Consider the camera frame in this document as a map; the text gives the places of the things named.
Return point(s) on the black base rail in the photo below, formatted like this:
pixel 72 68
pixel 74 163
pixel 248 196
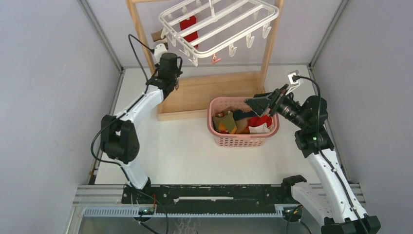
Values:
pixel 210 199

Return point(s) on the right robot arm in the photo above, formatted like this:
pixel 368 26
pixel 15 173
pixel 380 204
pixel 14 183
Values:
pixel 341 212

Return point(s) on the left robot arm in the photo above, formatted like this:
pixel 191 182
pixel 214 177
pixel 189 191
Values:
pixel 118 134

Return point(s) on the navy blue sock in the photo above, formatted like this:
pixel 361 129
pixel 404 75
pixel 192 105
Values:
pixel 240 114

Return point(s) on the olive orange striped sock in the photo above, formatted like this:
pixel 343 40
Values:
pixel 225 123

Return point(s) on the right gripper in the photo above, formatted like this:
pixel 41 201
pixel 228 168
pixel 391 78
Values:
pixel 259 104

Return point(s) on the pink laundry basket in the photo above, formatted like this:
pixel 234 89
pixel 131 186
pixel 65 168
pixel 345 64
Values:
pixel 220 106

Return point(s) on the tan brown sock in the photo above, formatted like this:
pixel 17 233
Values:
pixel 242 126

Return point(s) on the red santa sock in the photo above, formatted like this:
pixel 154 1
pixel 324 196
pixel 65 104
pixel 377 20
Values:
pixel 258 121

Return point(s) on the brown white striped sock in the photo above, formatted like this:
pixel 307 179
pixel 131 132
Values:
pixel 159 37

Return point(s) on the wooden hanger stand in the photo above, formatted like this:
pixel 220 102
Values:
pixel 193 95

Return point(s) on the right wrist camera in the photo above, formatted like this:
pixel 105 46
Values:
pixel 294 81

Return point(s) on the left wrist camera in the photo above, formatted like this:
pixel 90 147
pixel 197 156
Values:
pixel 159 50

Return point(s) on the white plastic clip hanger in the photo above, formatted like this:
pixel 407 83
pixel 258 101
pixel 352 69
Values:
pixel 202 28

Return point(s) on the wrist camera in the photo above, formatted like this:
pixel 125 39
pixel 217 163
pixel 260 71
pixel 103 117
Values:
pixel 159 50
pixel 294 81

